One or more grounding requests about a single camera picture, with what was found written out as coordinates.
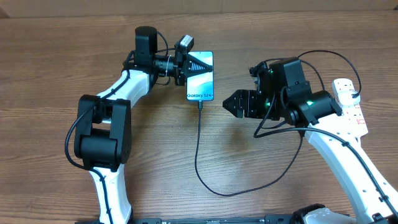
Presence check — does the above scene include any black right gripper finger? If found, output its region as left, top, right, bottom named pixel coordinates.
left=223, top=101, right=243, bottom=118
left=225, top=90, right=246, bottom=105

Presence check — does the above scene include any Samsung Galaxy smartphone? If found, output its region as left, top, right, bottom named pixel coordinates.
left=185, top=51, right=214, bottom=101

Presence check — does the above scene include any black USB charging cable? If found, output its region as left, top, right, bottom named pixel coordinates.
left=194, top=49, right=363, bottom=197

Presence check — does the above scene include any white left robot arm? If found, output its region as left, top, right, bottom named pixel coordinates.
left=65, top=26, right=194, bottom=223

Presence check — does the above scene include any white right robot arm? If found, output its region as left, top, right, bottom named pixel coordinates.
left=223, top=57, right=397, bottom=223

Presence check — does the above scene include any white charger plug adapter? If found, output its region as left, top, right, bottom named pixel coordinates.
left=335, top=91, right=361, bottom=108

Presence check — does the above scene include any white power strip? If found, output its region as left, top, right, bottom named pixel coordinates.
left=331, top=78, right=368, bottom=142

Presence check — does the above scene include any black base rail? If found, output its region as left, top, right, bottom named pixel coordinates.
left=74, top=203, right=358, bottom=224

